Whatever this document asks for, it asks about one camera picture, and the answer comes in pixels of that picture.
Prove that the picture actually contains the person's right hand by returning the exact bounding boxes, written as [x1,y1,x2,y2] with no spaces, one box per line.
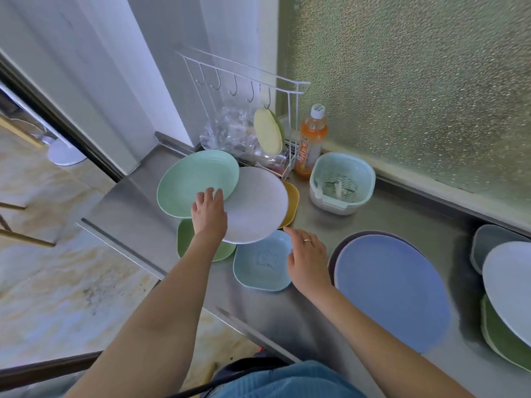
[283,227,333,299]

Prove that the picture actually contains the person's left hand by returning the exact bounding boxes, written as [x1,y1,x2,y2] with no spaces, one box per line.
[191,187,228,239]

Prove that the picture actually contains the white round plate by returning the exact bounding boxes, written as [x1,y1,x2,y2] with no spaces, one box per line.
[222,166,289,245]

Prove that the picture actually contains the person's left forearm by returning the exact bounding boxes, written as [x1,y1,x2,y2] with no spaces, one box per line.
[64,233,227,398]

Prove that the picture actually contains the person's right forearm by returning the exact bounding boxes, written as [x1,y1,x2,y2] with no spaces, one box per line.
[299,282,478,398]

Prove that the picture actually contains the mint green round plate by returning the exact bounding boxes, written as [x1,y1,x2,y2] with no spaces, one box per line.
[157,150,240,219]

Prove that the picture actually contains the yellow dish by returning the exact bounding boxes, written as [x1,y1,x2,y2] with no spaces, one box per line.
[278,181,300,229]

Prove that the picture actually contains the dark purple round plate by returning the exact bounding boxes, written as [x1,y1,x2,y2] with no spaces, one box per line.
[328,231,424,286]

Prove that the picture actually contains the light blue square dish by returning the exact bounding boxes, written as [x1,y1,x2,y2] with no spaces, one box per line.
[233,230,294,292]

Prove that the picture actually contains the green square dish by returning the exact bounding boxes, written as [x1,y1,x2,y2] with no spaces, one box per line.
[177,219,237,262]

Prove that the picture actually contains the clear plastic bag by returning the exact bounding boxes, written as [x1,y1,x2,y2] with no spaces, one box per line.
[200,106,266,160]

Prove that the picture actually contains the yellow-green round scrub pad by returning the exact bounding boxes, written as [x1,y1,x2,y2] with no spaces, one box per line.
[253,108,286,156]

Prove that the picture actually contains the mint strainer basket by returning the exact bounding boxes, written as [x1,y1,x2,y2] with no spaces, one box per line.
[309,152,376,205]

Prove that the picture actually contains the orange drink bottle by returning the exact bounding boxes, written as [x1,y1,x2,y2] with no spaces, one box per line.
[294,104,328,179]

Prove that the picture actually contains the large blue round plate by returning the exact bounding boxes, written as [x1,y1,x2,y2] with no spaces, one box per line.
[334,235,451,354]

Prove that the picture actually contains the blue clothing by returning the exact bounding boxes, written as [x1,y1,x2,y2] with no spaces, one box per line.
[207,360,366,398]

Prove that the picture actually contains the white fan base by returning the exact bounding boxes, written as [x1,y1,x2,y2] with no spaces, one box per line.
[47,138,88,166]

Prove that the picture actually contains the grey square dish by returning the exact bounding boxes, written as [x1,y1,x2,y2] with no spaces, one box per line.
[470,224,531,275]

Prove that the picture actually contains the frosted glass window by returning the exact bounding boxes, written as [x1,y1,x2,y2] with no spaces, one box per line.
[277,0,531,214]

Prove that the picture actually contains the wooden chair legs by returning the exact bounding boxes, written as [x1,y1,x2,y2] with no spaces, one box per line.
[0,201,56,248]

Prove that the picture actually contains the large white plate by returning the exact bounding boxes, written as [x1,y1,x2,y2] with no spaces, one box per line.
[482,241,531,349]

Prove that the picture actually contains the dark green plate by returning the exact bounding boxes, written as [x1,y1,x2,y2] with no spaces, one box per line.
[480,294,531,373]

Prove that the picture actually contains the white wire hook rack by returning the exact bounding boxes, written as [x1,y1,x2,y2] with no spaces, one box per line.
[176,47,311,181]

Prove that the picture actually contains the dark sliding door frame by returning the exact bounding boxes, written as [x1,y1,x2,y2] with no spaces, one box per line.
[0,49,125,183]

